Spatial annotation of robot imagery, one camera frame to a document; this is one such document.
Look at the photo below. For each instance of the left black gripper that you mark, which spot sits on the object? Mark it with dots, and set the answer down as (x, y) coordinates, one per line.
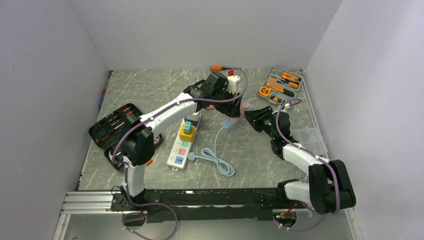
(233, 110)

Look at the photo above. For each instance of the white power strip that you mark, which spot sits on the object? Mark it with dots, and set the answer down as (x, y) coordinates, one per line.
(178, 156)

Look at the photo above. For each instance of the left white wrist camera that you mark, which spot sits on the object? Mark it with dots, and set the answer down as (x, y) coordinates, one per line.
(233, 82)

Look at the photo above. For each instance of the pink cube adapter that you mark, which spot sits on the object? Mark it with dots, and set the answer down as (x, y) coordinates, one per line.
(244, 106)

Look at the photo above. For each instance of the light blue power strip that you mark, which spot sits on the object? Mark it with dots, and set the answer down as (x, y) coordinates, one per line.
(229, 123)

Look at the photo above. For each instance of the dark blue cube adapter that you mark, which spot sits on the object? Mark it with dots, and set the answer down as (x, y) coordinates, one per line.
(194, 119)

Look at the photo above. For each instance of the clear plastic screw box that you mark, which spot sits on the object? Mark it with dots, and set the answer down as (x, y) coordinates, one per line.
(311, 139)

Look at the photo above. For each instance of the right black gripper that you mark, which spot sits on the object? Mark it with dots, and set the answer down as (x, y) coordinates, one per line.
(255, 117)

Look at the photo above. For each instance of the yellow tape measure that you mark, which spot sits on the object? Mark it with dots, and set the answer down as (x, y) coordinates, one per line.
(264, 91)

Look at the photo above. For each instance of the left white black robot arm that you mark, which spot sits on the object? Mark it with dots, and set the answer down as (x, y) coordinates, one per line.
(137, 144)

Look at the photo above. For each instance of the teal small plug adapter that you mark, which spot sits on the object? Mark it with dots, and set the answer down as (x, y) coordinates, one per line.
(187, 127)

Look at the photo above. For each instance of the grey tool case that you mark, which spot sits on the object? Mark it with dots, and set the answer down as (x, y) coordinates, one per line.
(283, 84)

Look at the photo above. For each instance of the blue red pen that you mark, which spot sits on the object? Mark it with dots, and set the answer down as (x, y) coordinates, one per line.
(103, 93)

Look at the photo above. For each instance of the yellow cube adapter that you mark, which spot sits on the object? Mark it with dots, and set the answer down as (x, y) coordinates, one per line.
(187, 137)

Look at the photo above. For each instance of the black aluminium base frame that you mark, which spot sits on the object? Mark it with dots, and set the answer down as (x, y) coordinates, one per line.
(159, 205)

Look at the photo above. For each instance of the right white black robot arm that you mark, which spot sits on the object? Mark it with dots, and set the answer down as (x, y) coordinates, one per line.
(328, 188)

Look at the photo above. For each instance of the orange handled screwdriver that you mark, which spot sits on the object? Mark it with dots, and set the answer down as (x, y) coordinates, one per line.
(215, 68)

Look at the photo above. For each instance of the black tool case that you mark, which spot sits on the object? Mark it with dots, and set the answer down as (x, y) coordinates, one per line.
(107, 132)

